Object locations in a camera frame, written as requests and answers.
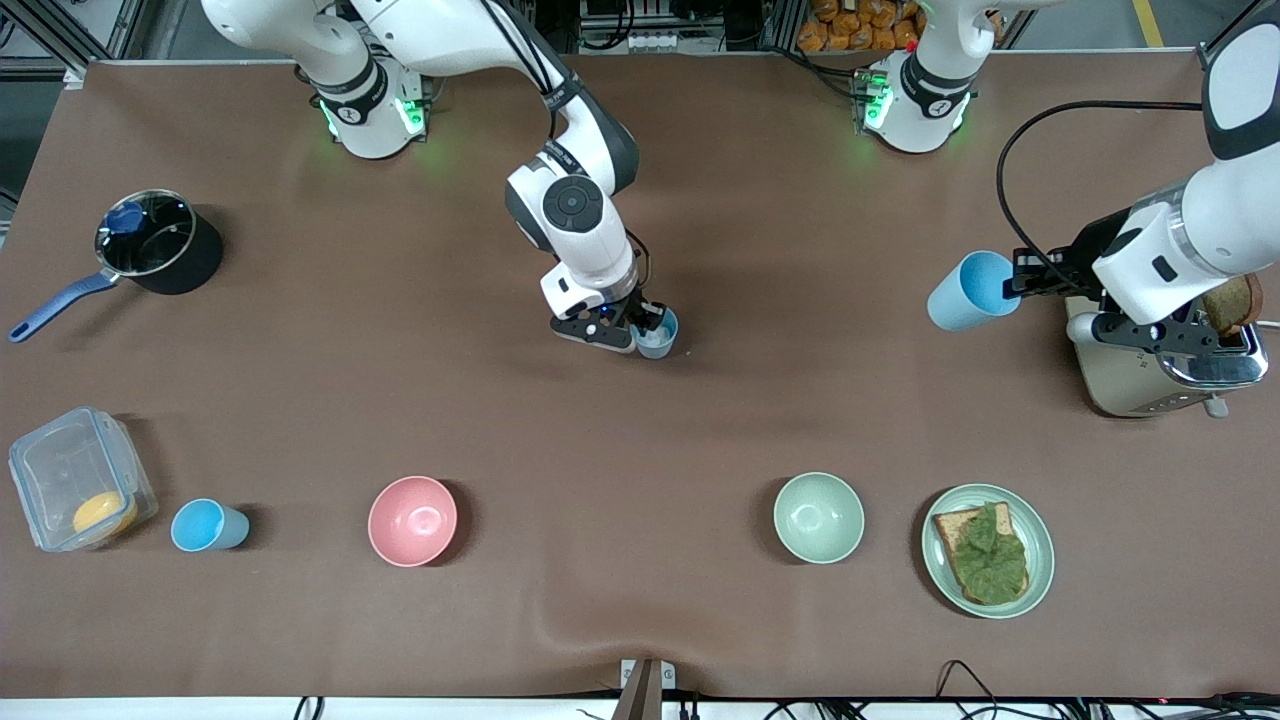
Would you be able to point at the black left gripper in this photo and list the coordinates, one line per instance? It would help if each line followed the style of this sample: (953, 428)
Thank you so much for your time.
(1088, 247)

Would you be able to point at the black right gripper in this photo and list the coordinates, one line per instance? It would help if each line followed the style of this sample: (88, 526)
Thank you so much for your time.
(637, 309)

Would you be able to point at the blue cup with tissue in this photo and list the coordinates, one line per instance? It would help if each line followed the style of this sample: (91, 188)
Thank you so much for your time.
(657, 348)

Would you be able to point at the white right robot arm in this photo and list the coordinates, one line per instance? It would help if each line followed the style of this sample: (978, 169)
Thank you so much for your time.
(600, 250)

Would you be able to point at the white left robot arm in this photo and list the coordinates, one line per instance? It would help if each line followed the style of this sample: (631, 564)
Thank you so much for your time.
(1220, 210)

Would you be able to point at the brown table cloth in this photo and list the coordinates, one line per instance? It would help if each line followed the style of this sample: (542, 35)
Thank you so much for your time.
(640, 450)

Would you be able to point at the beige and chrome toaster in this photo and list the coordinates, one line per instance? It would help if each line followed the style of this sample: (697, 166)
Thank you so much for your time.
(1120, 385)

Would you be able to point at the brown toast slice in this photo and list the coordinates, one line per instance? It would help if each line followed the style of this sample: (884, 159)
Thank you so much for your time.
(1235, 305)

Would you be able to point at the green bowl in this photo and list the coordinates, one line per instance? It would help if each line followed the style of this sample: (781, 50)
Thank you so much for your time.
(818, 517)

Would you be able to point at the bread slice under lettuce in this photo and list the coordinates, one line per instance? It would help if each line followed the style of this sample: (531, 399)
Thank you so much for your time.
(946, 525)

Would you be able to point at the green plate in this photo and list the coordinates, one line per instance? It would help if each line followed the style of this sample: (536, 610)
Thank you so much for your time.
(1040, 545)

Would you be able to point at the white power strip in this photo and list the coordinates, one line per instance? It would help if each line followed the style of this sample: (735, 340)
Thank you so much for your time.
(652, 42)

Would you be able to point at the green lettuce leaf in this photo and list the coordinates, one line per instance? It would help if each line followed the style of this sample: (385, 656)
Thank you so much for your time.
(990, 560)

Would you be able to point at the bag of orange buns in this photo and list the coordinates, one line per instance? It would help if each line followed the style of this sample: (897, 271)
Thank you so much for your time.
(860, 25)

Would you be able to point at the pink bowl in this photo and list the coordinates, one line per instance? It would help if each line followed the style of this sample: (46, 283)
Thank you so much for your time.
(412, 520)

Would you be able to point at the yellow round food piece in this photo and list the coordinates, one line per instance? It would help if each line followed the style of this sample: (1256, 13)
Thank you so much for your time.
(103, 513)

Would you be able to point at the clear plastic food container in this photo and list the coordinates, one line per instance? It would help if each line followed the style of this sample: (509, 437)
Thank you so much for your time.
(60, 470)

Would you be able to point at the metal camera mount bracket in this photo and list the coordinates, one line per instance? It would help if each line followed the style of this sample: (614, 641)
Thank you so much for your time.
(645, 690)

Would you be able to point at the aluminium frame profile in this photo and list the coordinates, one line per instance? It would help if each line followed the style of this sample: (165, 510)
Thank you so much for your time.
(60, 40)

